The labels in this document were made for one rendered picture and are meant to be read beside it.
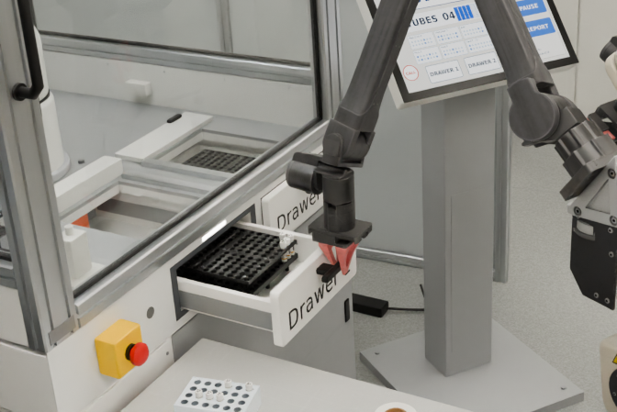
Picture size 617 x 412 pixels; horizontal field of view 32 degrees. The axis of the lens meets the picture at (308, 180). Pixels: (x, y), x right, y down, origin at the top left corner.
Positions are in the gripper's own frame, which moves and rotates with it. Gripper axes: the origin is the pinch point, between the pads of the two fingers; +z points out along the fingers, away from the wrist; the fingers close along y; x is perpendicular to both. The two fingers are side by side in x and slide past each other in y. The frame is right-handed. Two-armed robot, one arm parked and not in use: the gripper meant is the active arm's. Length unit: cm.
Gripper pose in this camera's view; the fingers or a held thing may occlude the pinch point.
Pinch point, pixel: (341, 268)
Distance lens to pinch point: 196.7
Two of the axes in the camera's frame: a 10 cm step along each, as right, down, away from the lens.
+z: 0.5, 9.0, 4.3
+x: -4.9, 3.9, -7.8
